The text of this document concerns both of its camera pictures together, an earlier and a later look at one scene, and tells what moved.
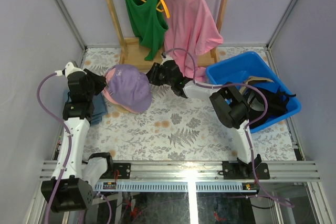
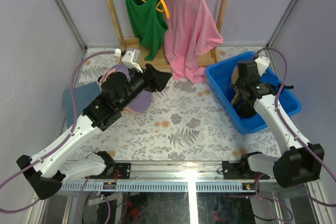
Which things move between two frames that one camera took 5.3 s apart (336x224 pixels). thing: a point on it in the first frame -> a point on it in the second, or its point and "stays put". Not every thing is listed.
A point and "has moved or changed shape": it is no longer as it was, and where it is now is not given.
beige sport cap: x=253 y=78 has moved or changed shape
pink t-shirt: x=191 y=25 stays put
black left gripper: x=92 y=82 -> x=150 y=78
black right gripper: x=153 y=75 -> x=237 y=85
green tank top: x=146 y=11 stays put
